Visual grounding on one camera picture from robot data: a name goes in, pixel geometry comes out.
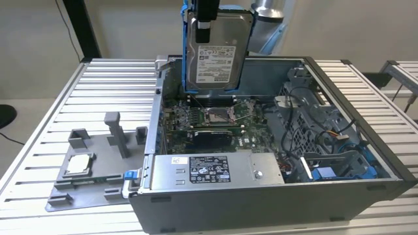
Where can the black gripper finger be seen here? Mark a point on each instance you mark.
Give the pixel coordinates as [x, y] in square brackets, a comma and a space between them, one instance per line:
[203, 34]

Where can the hard disk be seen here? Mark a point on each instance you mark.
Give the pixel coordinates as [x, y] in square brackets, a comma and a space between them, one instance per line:
[218, 66]

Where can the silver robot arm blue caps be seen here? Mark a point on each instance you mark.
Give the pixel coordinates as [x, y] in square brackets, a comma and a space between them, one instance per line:
[271, 14]

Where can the grey disk bay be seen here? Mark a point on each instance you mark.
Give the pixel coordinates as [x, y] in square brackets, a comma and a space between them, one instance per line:
[310, 117]

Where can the CPU socket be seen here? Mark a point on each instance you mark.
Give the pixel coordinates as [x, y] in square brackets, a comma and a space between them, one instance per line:
[216, 115]

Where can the black RAM slot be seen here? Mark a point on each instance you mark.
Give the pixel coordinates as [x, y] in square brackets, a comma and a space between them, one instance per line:
[215, 126]

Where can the black graphics card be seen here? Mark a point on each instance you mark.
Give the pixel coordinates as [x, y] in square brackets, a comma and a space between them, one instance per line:
[212, 140]

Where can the green motherboard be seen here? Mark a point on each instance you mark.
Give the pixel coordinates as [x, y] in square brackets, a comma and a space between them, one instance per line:
[254, 137]

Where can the black box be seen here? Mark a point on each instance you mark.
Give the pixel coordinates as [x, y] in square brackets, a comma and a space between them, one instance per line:
[375, 80]

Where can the silver power supply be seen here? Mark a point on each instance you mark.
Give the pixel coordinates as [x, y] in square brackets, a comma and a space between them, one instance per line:
[242, 169]

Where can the blue case latch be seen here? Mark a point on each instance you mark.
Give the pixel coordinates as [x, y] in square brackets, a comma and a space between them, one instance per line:
[130, 175]

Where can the grey parts rack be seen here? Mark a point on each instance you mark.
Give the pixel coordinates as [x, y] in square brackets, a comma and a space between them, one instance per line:
[104, 166]

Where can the metal slat side table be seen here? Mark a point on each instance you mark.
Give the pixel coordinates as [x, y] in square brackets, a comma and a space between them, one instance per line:
[401, 73]

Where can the silver CPU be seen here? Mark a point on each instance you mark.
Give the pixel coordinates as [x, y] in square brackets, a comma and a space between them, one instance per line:
[79, 164]

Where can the green RAM stick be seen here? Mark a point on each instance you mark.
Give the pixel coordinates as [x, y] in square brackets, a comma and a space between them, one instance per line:
[99, 180]

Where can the black chair base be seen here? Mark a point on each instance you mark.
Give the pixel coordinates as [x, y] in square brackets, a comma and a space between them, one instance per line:
[7, 116]

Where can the dark grey PC case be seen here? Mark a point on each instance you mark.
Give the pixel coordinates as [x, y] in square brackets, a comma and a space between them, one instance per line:
[260, 210]

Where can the black frame post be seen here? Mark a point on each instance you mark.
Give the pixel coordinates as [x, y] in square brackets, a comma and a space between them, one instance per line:
[85, 34]

